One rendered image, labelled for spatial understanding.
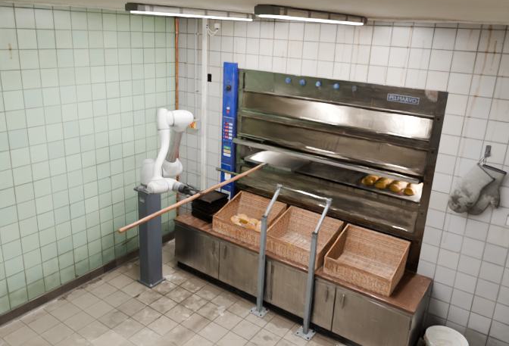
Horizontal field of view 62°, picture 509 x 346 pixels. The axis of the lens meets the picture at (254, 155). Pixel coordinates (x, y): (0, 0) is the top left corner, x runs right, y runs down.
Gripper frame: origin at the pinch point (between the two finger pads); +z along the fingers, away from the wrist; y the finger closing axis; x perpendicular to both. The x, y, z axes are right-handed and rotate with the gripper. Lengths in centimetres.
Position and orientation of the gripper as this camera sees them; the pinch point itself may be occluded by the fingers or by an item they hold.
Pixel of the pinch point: (199, 194)
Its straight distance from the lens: 348.7
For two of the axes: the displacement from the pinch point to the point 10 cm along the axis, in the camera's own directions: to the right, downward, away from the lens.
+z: 8.2, 2.0, -5.3
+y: -0.5, 9.6, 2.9
